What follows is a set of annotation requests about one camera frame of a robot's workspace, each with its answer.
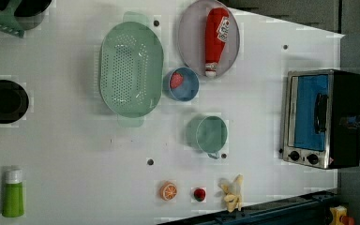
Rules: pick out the yellow orange object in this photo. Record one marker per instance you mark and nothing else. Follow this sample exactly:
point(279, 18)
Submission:
point(340, 216)

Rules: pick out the peeled banana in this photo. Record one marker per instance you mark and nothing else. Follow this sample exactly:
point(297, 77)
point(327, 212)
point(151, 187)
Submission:
point(232, 198)

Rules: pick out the orange slice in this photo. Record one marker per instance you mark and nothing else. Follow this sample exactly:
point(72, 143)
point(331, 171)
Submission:
point(168, 191)

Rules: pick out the grey round plate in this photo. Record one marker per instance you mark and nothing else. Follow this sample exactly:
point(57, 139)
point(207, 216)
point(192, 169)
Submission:
point(190, 37)

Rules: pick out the green metal mug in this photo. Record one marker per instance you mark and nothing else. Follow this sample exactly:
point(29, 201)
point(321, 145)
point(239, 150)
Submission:
point(207, 133)

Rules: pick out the small red strawberry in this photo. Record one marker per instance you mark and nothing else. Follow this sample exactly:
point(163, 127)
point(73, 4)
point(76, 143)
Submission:
point(199, 194)

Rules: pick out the black cup with spatula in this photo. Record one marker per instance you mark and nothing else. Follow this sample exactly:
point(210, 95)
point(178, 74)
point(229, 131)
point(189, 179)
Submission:
point(30, 13)

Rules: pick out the red ketchup bottle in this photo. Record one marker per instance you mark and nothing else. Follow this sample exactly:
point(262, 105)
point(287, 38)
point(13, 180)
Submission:
point(216, 35)

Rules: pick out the green spatula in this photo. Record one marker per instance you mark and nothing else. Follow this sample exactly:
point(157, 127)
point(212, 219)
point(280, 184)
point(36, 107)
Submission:
point(8, 22)

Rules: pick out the black toaster oven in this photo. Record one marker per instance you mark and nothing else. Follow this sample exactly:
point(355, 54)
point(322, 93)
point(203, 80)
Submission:
point(318, 106)

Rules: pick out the green perforated colander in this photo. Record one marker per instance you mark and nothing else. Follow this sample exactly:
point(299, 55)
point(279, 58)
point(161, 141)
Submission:
point(131, 70)

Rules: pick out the green bottle white cap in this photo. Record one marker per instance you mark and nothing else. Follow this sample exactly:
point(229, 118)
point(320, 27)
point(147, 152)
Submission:
point(13, 205)

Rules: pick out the red strawberry in bowl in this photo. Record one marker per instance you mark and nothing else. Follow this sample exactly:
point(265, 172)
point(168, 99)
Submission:
point(176, 80)

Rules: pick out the blue bowl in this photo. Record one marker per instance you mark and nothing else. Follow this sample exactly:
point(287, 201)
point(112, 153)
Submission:
point(187, 91)

